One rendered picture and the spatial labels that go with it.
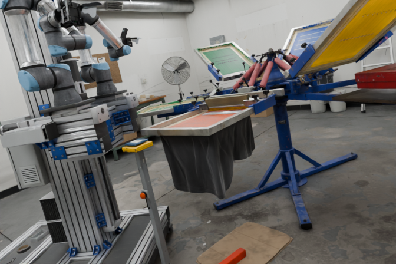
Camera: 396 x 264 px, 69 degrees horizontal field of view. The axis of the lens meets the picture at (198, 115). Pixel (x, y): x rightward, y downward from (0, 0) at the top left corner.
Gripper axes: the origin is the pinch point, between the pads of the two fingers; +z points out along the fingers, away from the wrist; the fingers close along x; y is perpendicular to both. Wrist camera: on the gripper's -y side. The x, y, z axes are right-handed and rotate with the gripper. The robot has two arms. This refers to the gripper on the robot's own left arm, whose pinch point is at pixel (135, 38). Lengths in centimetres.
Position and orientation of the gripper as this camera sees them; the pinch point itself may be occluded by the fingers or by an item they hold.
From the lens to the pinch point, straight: 276.4
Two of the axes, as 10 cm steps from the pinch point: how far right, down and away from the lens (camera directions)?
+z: 5.4, -2.5, 8.1
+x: 8.4, 0.6, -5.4
